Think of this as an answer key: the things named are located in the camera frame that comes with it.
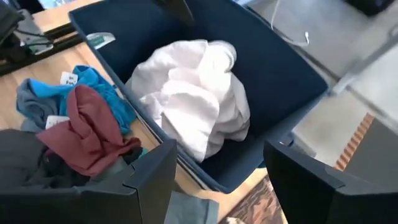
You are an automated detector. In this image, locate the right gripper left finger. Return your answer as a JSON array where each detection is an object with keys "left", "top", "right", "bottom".
[{"left": 80, "top": 139, "right": 178, "bottom": 224}]

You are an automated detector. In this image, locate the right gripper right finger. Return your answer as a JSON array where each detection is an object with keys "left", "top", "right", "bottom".
[{"left": 264, "top": 140, "right": 398, "bottom": 224}]

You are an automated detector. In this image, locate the smooth white T-shirt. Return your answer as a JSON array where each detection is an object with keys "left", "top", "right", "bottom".
[{"left": 139, "top": 67, "right": 251, "bottom": 163}]

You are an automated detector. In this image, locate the maroon shirt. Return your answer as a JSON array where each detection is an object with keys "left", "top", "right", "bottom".
[{"left": 35, "top": 84, "right": 142, "bottom": 177}]

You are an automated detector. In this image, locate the bright blue garment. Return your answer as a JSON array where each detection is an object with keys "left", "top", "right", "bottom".
[{"left": 27, "top": 65, "right": 137, "bottom": 134}]

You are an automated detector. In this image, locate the dark grey jacket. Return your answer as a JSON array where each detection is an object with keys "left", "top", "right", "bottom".
[{"left": 0, "top": 129, "right": 94, "bottom": 191}]

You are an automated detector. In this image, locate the black mat with orange stripes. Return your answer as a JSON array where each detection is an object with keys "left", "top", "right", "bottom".
[{"left": 334, "top": 112, "right": 398, "bottom": 187}]

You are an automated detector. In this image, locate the navy white striped fabric basket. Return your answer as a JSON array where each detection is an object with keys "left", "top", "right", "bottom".
[{"left": 68, "top": 0, "right": 329, "bottom": 194}]

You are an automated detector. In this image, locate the white paper tag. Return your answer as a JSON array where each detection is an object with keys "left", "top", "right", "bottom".
[
  {"left": 45, "top": 114, "right": 71, "bottom": 130},
  {"left": 60, "top": 71, "right": 78, "bottom": 86}
]

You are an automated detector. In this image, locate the grey desk leg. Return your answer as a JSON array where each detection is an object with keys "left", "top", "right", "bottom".
[{"left": 329, "top": 24, "right": 398, "bottom": 96}]

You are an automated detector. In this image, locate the slate blue garment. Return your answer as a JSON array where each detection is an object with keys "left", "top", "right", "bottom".
[{"left": 16, "top": 79, "right": 62, "bottom": 133}]

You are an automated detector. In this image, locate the white green basket label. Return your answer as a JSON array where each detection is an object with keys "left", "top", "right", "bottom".
[{"left": 86, "top": 32, "right": 116, "bottom": 50}]

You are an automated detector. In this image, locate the white charger cable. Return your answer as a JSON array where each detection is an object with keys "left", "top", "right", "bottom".
[{"left": 270, "top": 0, "right": 310, "bottom": 47}]

